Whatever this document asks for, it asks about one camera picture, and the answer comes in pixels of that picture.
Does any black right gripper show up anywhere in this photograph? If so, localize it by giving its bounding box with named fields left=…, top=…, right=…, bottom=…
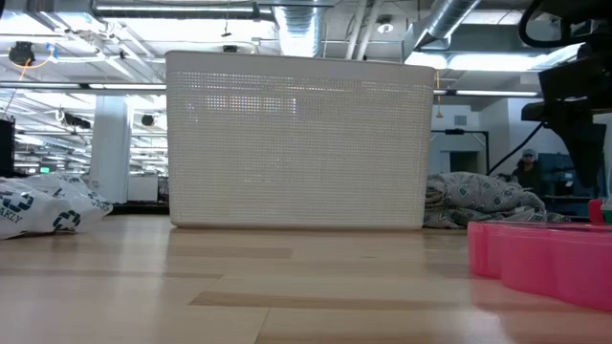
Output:
left=520, top=42, right=612, bottom=188

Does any pink flower-shaped container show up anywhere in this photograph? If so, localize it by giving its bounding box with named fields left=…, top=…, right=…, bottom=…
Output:
left=466, top=219, right=612, bottom=312

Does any white perforated plastic basket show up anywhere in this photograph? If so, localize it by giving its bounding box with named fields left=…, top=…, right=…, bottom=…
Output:
left=164, top=50, right=436, bottom=230

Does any person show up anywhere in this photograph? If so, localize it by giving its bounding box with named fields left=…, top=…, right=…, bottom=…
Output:
left=511, top=147, right=546, bottom=197

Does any grey patterned cloth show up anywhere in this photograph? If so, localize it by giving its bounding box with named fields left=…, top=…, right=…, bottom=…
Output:
left=423, top=171, right=571, bottom=229

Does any white building pillar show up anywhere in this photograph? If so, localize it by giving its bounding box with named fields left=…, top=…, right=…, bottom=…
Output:
left=88, top=95, right=133, bottom=204

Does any long ceiling light strip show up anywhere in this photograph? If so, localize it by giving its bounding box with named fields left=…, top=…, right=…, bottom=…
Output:
left=0, top=81, right=167, bottom=92

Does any white plastic bag blue print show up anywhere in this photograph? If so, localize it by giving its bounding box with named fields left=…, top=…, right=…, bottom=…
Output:
left=0, top=172, right=114, bottom=240

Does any black monitor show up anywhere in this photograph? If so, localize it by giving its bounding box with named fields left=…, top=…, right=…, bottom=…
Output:
left=0, top=118, right=15, bottom=178

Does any black rectangular frame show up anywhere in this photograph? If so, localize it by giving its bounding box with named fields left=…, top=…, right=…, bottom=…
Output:
left=429, top=128, right=492, bottom=176

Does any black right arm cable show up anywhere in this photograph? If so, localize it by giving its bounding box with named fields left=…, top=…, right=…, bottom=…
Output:
left=517, top=0, right=575, bottom=50

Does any silver slanted ceiling duct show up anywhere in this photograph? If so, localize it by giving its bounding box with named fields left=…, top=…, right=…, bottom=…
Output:
left=419, top=0, right=482, bottom=40

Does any silver ribbed ceiling duct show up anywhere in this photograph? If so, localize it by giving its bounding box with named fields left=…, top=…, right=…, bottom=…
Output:
left=273, top=4, right=325, bottom=58

